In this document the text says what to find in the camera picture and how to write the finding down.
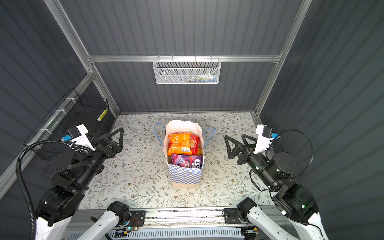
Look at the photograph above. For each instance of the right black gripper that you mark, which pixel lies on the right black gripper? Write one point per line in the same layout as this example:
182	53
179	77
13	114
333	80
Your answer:
238	146

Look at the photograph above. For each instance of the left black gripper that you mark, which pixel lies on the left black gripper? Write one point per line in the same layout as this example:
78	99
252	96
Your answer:
115	147

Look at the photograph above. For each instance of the red candy bag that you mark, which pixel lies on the red candy bag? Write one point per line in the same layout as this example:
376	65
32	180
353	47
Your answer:
194	144

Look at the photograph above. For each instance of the purple Fox's candy bag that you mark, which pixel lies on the purple Fox's candy bag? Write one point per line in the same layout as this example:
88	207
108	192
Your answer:
185	161

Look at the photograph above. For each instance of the small orange snack packet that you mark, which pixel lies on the small orange snack packet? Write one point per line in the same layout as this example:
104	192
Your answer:
180	144

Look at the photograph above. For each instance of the white checkered paper bag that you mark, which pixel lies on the white checkered paper bag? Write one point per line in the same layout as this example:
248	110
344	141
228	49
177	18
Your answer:
184	178

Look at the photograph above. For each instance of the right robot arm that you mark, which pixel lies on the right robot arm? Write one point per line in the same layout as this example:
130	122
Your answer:
276	169

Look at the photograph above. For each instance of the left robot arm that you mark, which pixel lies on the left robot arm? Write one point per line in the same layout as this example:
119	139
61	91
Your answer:
57	206

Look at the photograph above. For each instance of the floral table mat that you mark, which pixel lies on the floral table mat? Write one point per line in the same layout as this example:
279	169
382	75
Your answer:
139	175

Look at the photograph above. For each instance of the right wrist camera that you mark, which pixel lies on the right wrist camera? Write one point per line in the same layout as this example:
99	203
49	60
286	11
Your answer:
265	137

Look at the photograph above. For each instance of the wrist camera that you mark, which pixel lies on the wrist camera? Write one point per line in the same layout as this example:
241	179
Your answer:
76	136
265	137

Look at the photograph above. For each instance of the black wire side basket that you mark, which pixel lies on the black wire side basket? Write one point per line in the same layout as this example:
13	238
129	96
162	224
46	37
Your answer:
75	110

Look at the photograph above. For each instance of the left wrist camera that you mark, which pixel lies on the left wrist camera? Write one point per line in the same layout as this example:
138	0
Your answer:
76	136

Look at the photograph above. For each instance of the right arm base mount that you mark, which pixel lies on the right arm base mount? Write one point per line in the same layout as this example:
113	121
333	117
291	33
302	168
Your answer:
234	216

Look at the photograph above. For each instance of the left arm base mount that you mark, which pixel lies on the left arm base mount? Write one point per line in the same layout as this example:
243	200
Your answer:
136	220

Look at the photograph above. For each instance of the white wire wall basket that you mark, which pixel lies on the white wire wall basket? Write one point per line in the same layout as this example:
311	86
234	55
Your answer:
187	73

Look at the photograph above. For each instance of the white ventilated rail cover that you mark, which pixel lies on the white ventilated rail cover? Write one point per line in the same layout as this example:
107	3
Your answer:
215	233

